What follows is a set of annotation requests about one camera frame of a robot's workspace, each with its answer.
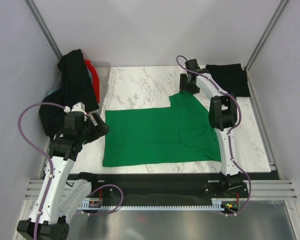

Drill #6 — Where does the red t shirt in bin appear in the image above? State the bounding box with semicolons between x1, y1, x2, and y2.
84;60;101;104

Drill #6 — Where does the black t shirt in bin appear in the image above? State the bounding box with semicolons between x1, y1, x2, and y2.
39;49;99;139

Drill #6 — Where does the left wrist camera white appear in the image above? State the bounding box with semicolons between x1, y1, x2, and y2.
70;102;86;114

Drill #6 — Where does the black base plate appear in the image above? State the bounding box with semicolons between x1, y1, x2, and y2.
71;172;248;206

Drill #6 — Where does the aluminium frame post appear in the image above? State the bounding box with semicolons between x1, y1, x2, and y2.
243;0;290;72
24;0;62;60

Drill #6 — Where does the white slotted cable duct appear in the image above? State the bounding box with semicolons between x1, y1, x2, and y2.
77;198;239;212

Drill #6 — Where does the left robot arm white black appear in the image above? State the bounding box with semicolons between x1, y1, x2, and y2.
16;111;110;240

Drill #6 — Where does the right aluminium frame post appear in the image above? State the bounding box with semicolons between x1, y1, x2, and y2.
243;0;290;72

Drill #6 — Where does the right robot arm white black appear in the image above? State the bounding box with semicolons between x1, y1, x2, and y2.
176;55;244;197

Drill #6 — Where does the left aluminium frame post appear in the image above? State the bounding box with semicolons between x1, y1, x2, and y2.
24;0;62;60

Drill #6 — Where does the aluminium rail profile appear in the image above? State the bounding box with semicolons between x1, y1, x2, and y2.
24;180;297;201

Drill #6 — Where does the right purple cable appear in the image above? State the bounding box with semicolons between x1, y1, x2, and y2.
176;55;252;216

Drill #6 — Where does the purple cable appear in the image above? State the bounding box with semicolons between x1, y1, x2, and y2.
176;55;252;216
17;104;125;240

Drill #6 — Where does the clear plastic bin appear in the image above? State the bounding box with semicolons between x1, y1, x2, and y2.
46;59;113;108

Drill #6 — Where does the folded black t shirt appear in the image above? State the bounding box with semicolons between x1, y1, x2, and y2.
205;63;251;98

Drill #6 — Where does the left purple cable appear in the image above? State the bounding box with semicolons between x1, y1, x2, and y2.
17;104;125;240

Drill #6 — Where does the green t shirt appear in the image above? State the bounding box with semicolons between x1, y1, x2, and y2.
102;92;221;168

